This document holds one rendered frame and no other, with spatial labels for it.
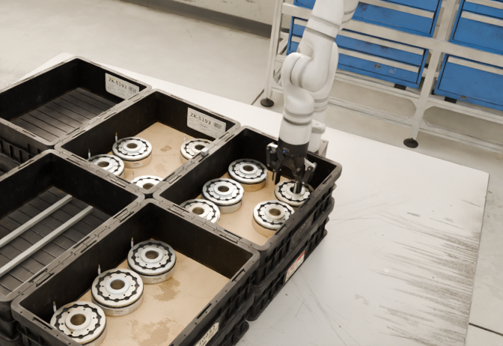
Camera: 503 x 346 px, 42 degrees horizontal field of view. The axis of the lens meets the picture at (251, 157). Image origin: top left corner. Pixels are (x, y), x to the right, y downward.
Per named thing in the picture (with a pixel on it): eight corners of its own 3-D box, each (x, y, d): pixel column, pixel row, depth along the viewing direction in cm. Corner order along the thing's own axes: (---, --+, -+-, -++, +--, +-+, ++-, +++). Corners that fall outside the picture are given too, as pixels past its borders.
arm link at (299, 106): (270, 114, 153) (301, 128, 149) (278, 54, 144) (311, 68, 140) (287, 104, 158) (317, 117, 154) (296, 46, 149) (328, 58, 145)
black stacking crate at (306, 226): (257, 293, 141) (263, 254, 134) (149, 236, 152) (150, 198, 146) (336, 202, 170) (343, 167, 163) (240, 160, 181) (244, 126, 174)
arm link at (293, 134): (326, 132, 159) (331, 109, 155) (301, 150, 151) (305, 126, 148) (296, 117, 163) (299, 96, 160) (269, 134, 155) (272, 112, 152)
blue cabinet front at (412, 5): (286, 54, 353) (301, -50, 322) (418, 88, 335) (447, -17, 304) (284, 56, 351) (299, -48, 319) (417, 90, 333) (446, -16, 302)
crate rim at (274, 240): (263, 261, 135) (263, 252, 134) (148, 204, 146) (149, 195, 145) (343, 172, 164) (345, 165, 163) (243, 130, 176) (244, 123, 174)
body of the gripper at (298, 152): (271, 132, 155) (266, 165, 160) (301, 147, 151) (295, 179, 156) (288, 121, 160) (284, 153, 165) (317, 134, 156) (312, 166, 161)
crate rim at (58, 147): (155, 93, 187) (155, 86, 186) (242, 130, 176) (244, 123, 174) (51, 155, 158) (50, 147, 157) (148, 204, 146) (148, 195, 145)
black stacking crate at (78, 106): (78, 89, 204) (77, 56, 197) (153, 122, 193) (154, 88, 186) (-27, 143, 175) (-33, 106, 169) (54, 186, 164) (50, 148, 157)
